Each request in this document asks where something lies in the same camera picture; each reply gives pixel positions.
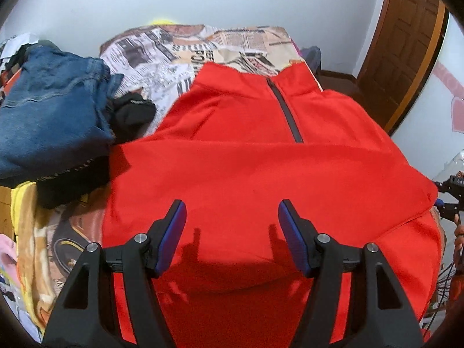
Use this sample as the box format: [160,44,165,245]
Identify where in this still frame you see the patterned clothes pile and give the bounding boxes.
[0,32,41,97]

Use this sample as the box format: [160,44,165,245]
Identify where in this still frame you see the yellow fleece blanket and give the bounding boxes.
[10,181,55,330]

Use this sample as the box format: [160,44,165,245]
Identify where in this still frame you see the small black cloth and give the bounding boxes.
[109,92,157,142]

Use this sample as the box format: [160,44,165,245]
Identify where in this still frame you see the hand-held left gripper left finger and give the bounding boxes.
[41,199,187,348]

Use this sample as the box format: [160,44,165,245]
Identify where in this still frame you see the bundle of thin cables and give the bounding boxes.
[422,250,464,341]

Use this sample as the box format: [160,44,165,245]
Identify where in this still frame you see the purple cloth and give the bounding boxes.
[301,46,322,72]

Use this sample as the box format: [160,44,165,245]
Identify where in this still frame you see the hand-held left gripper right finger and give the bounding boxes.
[278,199,425,348]

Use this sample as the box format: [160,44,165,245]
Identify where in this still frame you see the person's right hand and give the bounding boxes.
[453,223,464,266]

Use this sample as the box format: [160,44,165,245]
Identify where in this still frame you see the black folded garment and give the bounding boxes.
[36,156,114,209]

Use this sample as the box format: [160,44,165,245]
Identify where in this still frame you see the red zip-neck pullover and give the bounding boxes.
[101,61,443,348]

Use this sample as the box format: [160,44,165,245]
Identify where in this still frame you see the brown wooden door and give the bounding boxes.
[357,0,450,135]

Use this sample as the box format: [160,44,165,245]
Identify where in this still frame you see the pink printed cloth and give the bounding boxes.
[0,234,23,298]

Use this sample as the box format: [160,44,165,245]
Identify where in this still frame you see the folded blue jeans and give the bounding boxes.
[0,45,124,180]

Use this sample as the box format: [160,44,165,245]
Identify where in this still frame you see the white shiny object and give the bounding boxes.
[440,150,464,182]

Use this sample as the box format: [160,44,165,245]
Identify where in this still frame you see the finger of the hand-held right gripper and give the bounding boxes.
[434,197,462,223]

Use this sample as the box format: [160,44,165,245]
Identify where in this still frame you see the newspaper print bed sheet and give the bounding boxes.
[34,25,445,338]

